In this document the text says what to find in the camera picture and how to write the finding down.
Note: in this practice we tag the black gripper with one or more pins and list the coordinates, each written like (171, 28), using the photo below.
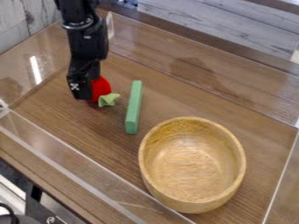
(87, 34)

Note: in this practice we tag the red plush strawberry toy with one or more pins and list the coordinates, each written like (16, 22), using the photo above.
(103, 96)

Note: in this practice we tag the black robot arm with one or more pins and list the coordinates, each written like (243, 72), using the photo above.
(76, 7)

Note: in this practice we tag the green rectangular block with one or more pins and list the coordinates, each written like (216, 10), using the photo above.
(134, 107)

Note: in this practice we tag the wooden bowl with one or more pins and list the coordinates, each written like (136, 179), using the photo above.
(192, 164)

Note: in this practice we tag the clear acrylic tray enclosure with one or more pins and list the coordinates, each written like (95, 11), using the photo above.
(69, 146)

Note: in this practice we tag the black metal bracket with bolt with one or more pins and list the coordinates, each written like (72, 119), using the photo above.
(36, 210)

